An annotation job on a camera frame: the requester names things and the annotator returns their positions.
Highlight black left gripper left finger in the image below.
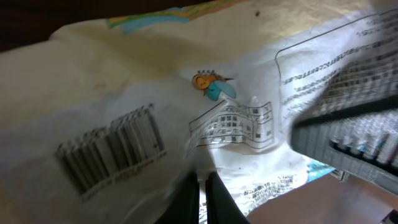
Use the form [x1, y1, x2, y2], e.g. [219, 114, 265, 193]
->
[155, 173, 200, 224]

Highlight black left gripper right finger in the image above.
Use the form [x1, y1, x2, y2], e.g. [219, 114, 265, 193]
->
[205, 172, 249, 224]

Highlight white blue snack bag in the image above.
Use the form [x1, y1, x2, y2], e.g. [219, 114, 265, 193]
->
[1, 1, 397, 223]

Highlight dark grey plastic basket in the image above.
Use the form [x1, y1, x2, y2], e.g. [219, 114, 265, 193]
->
[290, 93, 398, 197]

